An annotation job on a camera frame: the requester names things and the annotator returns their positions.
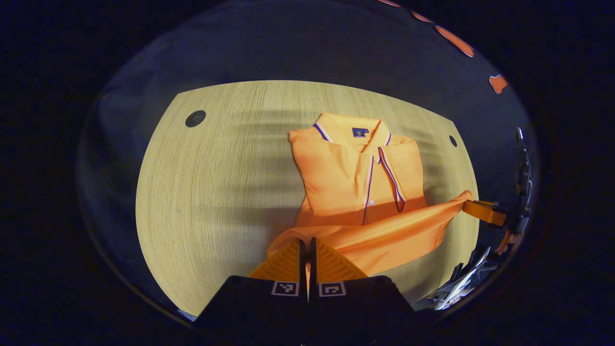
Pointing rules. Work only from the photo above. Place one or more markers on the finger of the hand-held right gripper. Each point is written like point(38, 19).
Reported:
point(485, 212)

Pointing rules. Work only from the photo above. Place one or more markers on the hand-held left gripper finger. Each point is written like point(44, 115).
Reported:
point(303, 274)
point(312, 274)

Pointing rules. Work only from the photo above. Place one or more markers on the orange T-shirt with striped collar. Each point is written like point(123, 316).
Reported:
point(346, 178)

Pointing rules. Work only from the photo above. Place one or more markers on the silver metal frame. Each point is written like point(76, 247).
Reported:
point(456, 283)

